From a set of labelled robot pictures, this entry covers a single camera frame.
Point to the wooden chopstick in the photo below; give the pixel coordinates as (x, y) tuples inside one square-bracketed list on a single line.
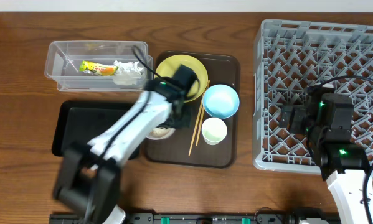
[(197, 120), (200, 123)]

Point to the yellow plate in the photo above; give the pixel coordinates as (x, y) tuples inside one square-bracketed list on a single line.
[(169, 65)]

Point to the white bowl with rice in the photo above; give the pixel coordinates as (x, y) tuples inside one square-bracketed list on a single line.
[(160, 133)]

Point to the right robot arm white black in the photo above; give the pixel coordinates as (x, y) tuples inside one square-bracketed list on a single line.
[(326, 122)]

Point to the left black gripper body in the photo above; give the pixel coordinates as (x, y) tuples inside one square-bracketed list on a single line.
[(180, 116)]

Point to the wooden chopstick left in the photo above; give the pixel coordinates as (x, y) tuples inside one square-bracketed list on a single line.
[(197, 120)]

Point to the black food waste tray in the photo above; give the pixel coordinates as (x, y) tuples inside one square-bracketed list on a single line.
[(80, 121)]

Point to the pale green cup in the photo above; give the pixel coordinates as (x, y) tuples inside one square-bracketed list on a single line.
[(214, 130)]

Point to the light blue bowl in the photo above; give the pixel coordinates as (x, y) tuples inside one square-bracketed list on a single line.
[(221, 101)]

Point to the dark brown serving tray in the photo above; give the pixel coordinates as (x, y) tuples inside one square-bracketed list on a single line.
[(222, 69)]

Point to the crumpled white tissue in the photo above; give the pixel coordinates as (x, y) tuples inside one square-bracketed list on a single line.
[(129, 73)]

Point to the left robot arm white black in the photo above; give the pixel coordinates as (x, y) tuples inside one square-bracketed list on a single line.
[(90, 173)]

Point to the green orange snack wrapper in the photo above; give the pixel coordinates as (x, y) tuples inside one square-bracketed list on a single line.
[(97, 68)]

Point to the grey dishwasher rack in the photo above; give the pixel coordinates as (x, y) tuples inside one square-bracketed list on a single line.
[(292, 55)]

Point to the clear plastic waste bin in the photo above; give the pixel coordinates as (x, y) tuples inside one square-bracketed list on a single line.
[(64, 59)]

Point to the wooden chopstick right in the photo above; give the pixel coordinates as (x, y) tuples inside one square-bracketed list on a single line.
[(200, 123)]

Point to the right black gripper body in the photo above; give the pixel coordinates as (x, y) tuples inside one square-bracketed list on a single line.
[(300, 119)]

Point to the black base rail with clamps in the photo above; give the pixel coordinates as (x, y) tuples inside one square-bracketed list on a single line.
[(264, 215)]

